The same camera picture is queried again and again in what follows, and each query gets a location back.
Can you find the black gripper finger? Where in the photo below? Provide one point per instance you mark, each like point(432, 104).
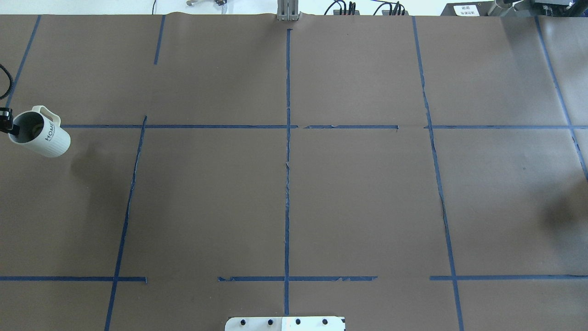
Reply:
point(6, 122)

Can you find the white ribbed HOME mug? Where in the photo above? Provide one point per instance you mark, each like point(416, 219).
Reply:
point(39, 130)

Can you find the white mounting plate with bolts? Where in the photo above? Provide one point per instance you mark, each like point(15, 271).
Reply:
point(286, 323)

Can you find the black box with white label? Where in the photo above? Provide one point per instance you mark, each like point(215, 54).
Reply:
point(467, 9)

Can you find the grey aluminium frame post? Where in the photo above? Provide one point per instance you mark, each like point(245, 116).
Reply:
point(288, 10)

